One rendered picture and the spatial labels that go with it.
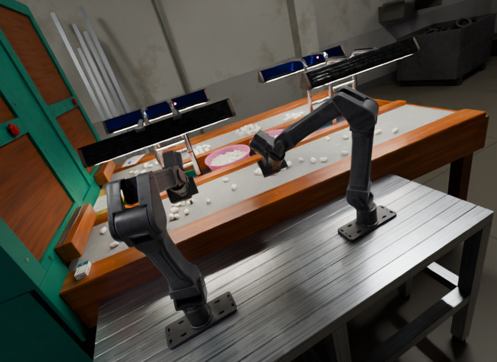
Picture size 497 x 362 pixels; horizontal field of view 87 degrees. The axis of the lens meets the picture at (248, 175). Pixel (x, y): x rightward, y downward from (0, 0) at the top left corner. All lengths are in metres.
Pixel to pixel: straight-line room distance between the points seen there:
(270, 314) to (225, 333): 0.13
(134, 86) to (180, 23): 0.95
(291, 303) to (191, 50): 3.38
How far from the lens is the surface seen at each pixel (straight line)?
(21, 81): 1.57
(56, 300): 1.08
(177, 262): 0.66
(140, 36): 3.71
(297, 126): 0.82
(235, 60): 3.95
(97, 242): 1.28
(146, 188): 0.55
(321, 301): 0.79
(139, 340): 0.90
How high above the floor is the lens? 1.31
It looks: 27 degrees down
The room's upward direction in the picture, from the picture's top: 16 degrees counter-clockwise
